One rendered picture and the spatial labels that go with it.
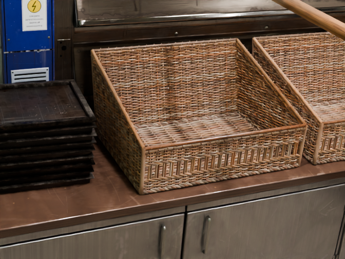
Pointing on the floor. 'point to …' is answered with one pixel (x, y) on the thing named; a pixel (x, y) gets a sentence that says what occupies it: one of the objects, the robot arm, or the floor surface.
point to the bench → (180, 217)
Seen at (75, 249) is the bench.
